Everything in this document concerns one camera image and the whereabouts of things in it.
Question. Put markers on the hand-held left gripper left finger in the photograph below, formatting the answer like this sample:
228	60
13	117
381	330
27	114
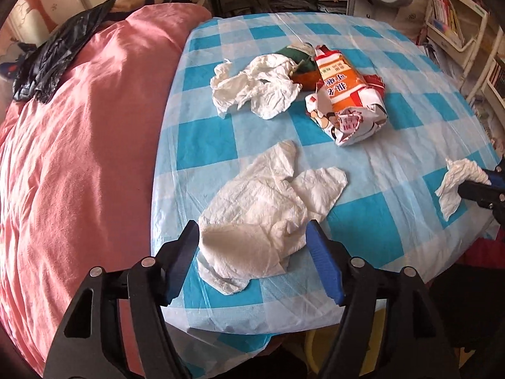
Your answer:
181	260

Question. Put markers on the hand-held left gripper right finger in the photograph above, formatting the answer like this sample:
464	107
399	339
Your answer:
321	260

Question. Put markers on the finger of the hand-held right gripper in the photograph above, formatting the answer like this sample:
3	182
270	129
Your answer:
479	193
485	177

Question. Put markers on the small white tissue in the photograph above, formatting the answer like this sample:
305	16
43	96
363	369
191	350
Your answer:
453	181

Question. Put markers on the large white tissue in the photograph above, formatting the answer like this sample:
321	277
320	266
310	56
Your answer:
252	205

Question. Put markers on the orange and white snack packet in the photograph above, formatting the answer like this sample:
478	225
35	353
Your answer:
343	87

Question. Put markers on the orange wrapper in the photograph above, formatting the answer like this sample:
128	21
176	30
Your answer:
305	79

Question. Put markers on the green plush toy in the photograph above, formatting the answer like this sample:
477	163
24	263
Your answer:
290	52

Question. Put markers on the red cloth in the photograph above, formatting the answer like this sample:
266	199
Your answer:
485	248

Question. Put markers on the yellow stool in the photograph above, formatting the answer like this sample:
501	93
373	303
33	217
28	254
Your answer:
327	343

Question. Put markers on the blue checked plastic tablecloth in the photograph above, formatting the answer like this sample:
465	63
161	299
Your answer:
205	146

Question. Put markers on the pink blanket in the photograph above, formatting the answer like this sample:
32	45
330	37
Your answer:
79	166

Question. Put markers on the white book rack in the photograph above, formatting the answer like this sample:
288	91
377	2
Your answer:
473	19

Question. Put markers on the row of books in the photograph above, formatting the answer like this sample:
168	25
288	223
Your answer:
446	12

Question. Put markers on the black plastic bag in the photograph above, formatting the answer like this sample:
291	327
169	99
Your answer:
51	59

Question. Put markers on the cartoon printed panel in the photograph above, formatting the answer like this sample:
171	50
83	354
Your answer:
31	15

